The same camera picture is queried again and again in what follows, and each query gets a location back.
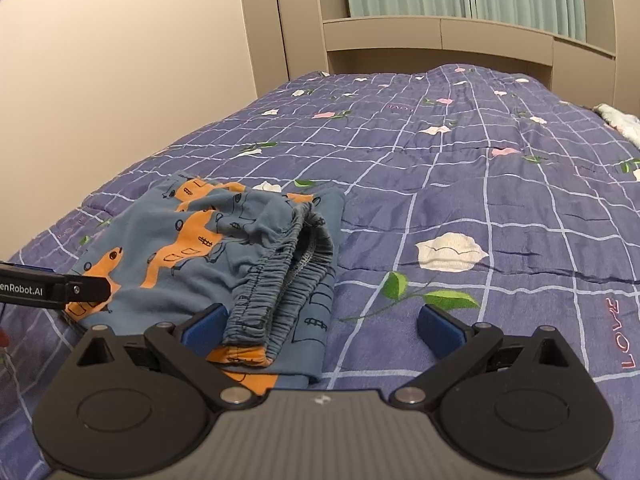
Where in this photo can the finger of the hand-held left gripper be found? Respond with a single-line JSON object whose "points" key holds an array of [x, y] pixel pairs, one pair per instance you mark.
{"points": [[92, 287]]}

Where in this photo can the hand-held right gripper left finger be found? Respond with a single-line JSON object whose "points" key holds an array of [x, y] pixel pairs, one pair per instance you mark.
{"points": [[205, 332]]}

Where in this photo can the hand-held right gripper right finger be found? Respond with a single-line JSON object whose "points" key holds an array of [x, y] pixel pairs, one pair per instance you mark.
{"points": [[440, 330]]}

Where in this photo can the blue pants with orange print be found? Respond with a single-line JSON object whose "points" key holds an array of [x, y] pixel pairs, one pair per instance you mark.
{"points": [[200, 260]]}

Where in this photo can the purple checked floral quilt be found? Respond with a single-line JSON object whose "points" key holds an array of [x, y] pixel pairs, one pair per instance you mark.
{"points": [[450, 185]]}

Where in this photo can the light blue white cloth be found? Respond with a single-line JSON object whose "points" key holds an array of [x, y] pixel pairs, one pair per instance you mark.
{"points": [[622, 122]]}

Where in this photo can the beige headboard cabinet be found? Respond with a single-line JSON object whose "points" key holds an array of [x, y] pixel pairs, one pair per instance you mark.
{"points": [[450, 35]]}

